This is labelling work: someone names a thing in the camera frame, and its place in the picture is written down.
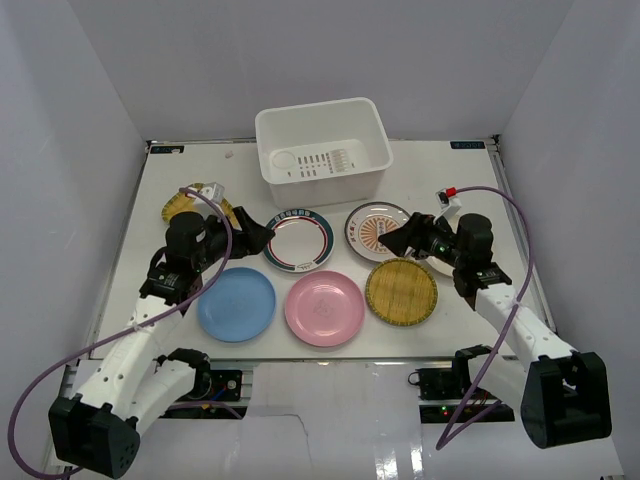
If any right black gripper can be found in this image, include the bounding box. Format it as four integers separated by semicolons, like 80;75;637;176
378;213;466;269

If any orange sunburst plate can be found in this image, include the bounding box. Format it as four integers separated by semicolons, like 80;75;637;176
344;202;410;263

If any green red rimmed plate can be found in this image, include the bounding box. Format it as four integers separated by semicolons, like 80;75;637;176
263;209;335;273

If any yellow woven plate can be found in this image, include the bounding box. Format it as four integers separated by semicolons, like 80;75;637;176
365;258;438;327
161;182;239;228

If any cream white plate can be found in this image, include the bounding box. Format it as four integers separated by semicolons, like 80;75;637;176
423;256;454;278

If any blue plate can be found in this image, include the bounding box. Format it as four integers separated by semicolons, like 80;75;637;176
197;267;277;343

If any pink plate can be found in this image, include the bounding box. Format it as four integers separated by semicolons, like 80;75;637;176
284;270;365;348

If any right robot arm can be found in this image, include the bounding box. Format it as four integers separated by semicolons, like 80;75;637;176
379;213;612;449

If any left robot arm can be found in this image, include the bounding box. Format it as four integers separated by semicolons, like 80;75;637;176
48;207;275;479

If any white plastic bin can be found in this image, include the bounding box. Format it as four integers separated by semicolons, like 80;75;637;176
255;97;394;210

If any right blue table label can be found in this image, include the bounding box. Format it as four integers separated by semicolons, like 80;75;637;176
450;141;486;150

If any blue table label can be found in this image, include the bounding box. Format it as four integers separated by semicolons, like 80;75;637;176
450;141;486;150
149;145;184;155

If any left blue table label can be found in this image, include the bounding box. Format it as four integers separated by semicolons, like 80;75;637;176
149;145;184;155

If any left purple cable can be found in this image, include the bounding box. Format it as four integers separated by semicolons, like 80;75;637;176
7;186;234;476

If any purple cable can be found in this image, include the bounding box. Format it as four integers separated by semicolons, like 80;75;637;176
436;185;537;451
7;186;234;476

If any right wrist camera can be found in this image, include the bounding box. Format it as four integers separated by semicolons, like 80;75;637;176
435;187;462;222

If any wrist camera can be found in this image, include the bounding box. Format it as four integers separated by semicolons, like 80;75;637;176
199;182;225;204
435;187;462;222

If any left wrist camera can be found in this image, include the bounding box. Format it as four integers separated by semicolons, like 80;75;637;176
199;182;225;204

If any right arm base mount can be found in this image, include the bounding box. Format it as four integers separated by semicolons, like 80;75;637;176
407;357;515;425

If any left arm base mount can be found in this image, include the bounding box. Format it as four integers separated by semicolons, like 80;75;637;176
163;369;247;420

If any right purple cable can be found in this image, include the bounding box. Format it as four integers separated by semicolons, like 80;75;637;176
436;185;537;451

